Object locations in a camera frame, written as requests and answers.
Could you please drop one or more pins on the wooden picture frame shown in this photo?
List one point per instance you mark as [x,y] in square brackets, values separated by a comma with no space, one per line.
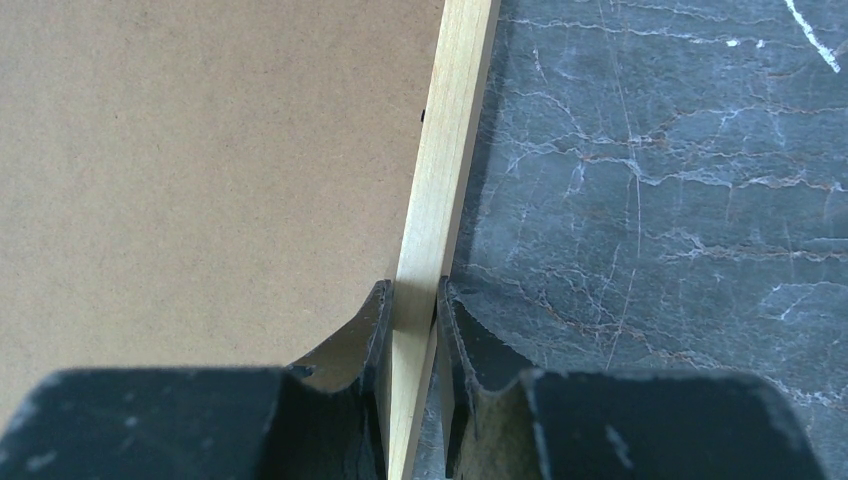
[447,139]

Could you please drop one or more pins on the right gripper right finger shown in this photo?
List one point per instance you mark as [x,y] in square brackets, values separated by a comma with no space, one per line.
[503,417]

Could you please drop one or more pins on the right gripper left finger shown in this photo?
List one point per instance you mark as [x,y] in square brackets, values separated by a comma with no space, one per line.
[320,417]

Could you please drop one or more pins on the brown backing board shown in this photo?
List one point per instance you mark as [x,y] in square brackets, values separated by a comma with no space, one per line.
[200,182]

